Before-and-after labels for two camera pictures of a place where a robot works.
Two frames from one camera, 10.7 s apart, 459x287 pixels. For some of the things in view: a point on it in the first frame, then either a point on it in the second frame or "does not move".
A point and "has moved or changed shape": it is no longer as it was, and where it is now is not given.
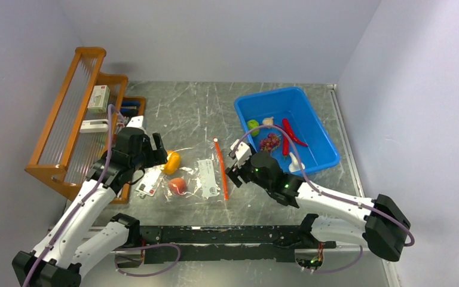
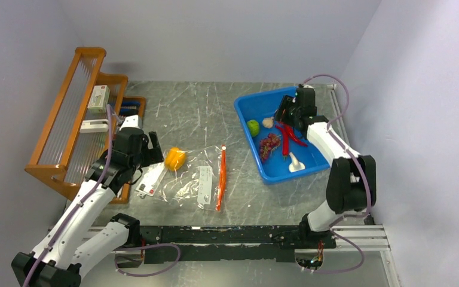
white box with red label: (100, 99) does not move
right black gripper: (233, 173) → (287, 102)
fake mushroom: (294, 165) does not move
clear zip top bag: (204, 169) has moved or changed shape
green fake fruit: (251, 124) does not move
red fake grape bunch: (271, 142) does not move
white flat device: (94, 125) does not move
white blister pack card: (150, 182) does not move
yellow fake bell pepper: (173, 164) has moved or changed shape
